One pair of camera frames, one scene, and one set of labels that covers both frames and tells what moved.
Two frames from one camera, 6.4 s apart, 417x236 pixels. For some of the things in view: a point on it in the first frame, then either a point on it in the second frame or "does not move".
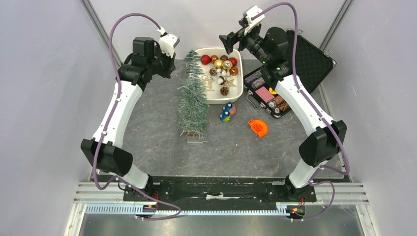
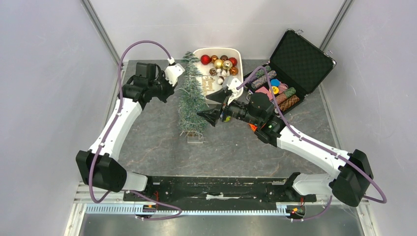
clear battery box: [195, 139] does not move
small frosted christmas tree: [193, 105] does not move
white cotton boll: [221, 81] does not move
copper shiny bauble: [214, 58] does not move
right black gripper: [237, 39] → [223, 108]
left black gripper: [171, 66] → [170, 91]
